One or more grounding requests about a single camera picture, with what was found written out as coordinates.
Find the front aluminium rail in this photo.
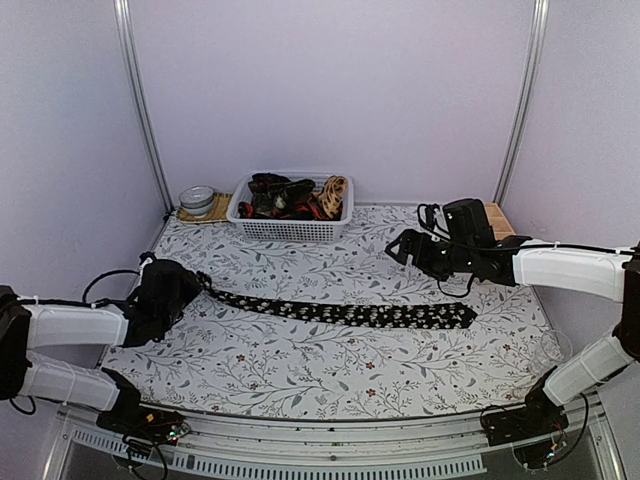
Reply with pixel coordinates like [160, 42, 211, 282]
[43, 392, 629, 479]

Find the wooden divided box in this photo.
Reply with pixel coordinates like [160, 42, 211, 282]
[484, 203, 516, 241]

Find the red navy striped tie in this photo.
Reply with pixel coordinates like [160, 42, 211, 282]
[237, 200, 328, 221]

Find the woven bamboo mat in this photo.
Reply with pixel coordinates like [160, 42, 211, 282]
[176, 193, 232, 224]

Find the dark floral brown tie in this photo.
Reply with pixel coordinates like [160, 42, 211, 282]
[247, 173, 316, 209]

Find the aluminium frame post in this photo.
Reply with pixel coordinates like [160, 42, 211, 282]
[113, 0, 174, 214]
[493, 0, 550, 207]

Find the left aluminium frame post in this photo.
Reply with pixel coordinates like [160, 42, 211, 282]
[113, 0, 174, 214]

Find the clear plastic cup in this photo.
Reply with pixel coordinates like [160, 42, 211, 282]
[529, 330, 573, 377]

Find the white plastic basket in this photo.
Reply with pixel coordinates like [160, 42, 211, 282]
[227, 172, 354, 243]

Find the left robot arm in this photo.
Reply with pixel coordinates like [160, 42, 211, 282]
[1, 255, 202, 438]

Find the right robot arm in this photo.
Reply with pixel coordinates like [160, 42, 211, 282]
[385, 198, 639, 446]

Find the yellow beetle print tie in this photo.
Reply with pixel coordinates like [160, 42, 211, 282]
[318, 176, 348, 220]

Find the right aluminium frame post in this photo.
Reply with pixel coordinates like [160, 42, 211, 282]
[493, 0, 550, 207]

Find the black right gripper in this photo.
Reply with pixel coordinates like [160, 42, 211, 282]
[386, 228, 476, 281]

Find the black white floral tie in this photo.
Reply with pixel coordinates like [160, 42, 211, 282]
[196, 271, 478, 330]

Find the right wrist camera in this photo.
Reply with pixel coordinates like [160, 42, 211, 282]
[416, 203, 449, 239]

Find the patterned ceramic bowl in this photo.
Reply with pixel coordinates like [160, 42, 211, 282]
[179, 185, 215, 217]

